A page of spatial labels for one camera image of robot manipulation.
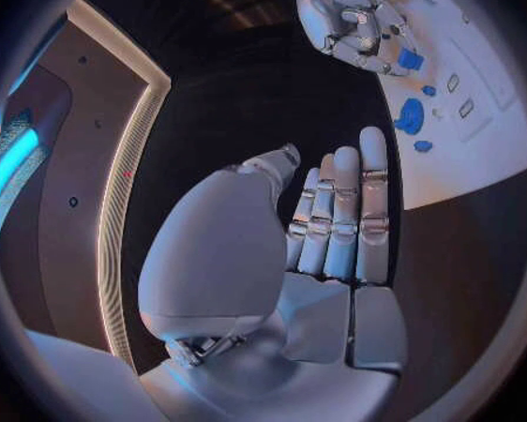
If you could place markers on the blue gear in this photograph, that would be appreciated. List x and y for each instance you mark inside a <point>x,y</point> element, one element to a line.
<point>410,116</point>

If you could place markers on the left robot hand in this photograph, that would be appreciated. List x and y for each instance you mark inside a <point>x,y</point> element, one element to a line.
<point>228,253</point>

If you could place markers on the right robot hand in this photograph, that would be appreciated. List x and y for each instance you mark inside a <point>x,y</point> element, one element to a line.
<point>342,10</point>

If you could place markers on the small blue peg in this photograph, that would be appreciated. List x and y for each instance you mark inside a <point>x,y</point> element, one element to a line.
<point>423,145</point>
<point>429,90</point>

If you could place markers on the white task board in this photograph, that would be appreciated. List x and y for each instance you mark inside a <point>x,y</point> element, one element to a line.
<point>465,154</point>

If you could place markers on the glowing light bar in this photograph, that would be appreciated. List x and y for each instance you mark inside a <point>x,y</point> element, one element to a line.
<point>11,168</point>

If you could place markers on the blue block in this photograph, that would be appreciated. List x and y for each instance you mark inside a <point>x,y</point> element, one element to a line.
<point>409,59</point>

